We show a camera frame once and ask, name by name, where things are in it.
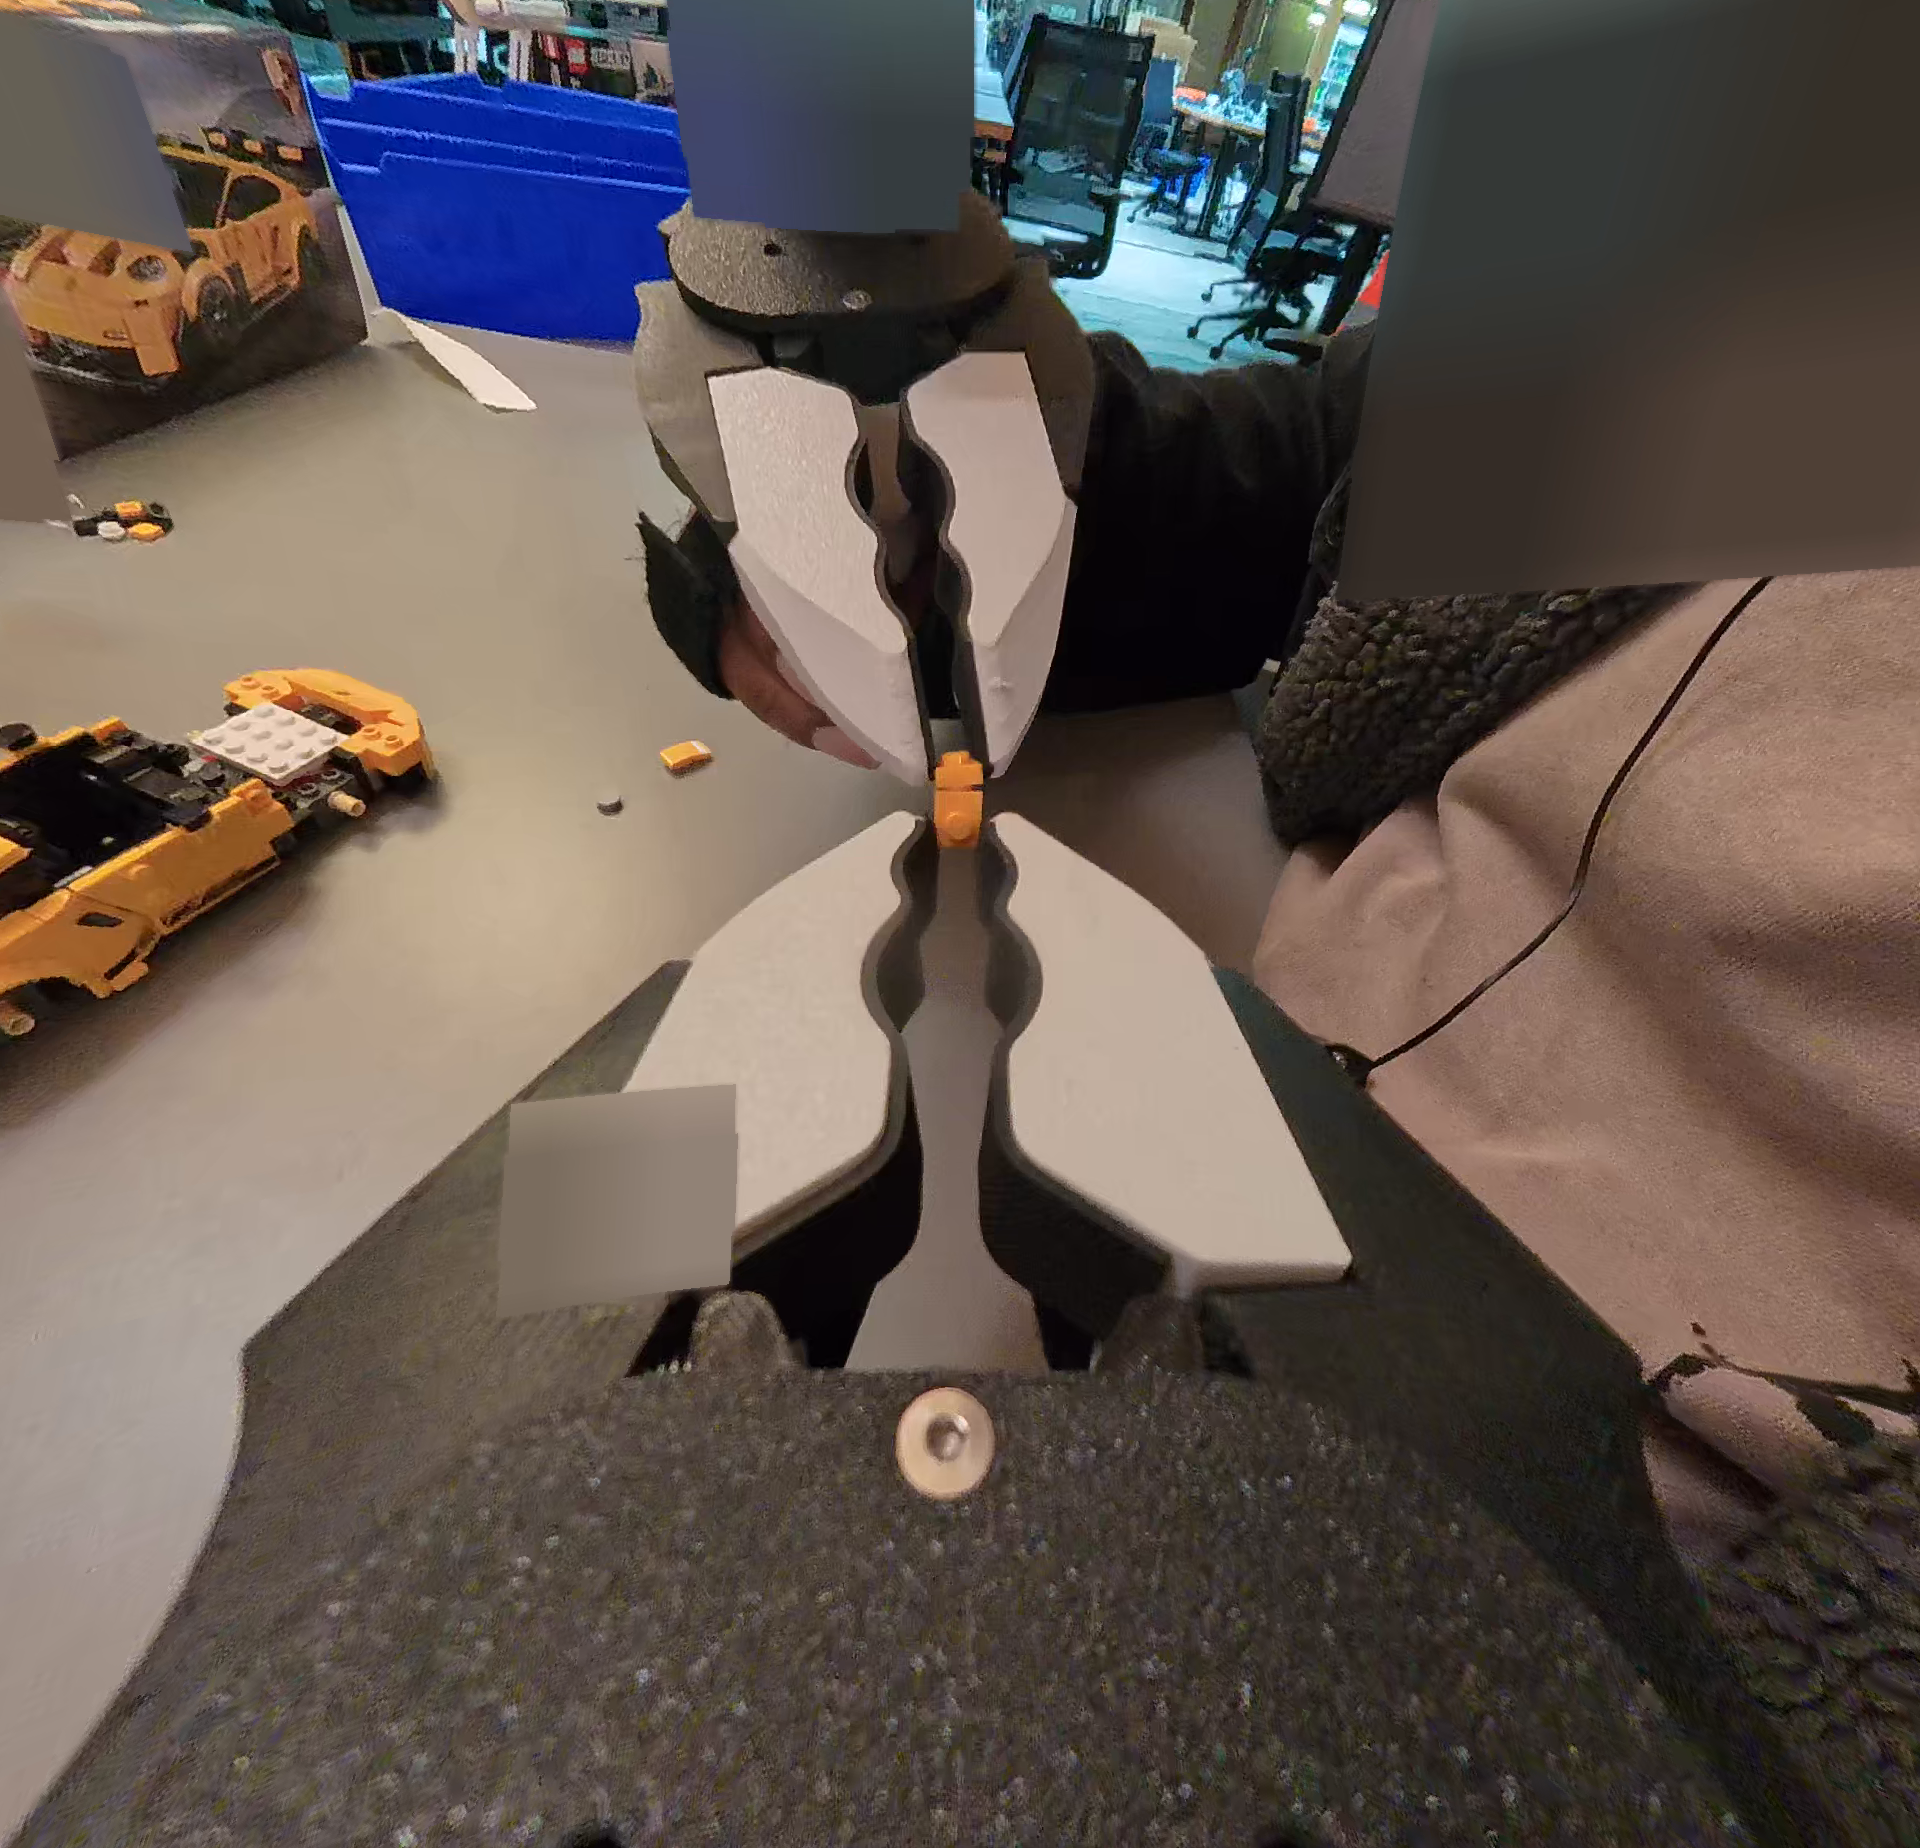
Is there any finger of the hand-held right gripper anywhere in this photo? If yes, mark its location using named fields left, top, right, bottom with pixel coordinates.
left=904, top=349, right=1082, bottom=784
left=706, top=366, right=933, bottom=788

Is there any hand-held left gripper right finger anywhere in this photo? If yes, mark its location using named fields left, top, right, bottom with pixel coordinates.
left=978, top=810, right=1353, bottom=1373

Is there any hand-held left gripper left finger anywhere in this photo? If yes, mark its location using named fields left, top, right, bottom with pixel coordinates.
left=627, top=812, right=922, bottom=1373

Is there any person's right forearm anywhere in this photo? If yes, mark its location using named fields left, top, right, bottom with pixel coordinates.
left=1036, top=325, right=1375, bottom=712

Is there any small dark lego box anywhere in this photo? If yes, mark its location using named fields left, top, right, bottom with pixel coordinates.
left=532, top=32, right=678, bottom=106

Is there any lego set box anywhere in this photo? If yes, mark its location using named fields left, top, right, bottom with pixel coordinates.
left=0, top=0, right=372, bottom=462

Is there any orange lego car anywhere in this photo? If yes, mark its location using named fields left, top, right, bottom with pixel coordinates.
left=0, top=667, right=437, bottom=1039

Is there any person's right hand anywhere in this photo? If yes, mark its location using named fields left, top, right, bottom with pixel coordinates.
left=714, top=585, right=888, bottom=770

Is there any black office chair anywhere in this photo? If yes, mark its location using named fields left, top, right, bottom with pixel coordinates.
left=1193, top=70, right=1385, bottom=364
left=1002, top=13, right=1158, bottom=278

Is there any blue plastic bin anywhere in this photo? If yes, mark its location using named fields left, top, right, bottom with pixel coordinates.
left=343, top=153, right=692, bottom=344
left=300, top=70, right=687, bottom=182

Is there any person's dark fleece jacket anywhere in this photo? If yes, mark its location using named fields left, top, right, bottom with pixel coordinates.
left=1258, top=579, right=1920, bottom=1848

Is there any black earphone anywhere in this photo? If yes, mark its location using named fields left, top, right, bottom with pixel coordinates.
left=1327, top=576, right=1776, bottom=1085

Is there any person's beige hoodie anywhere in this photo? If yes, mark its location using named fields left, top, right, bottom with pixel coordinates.
left=1253, top=579, right=1920, bottom=1550

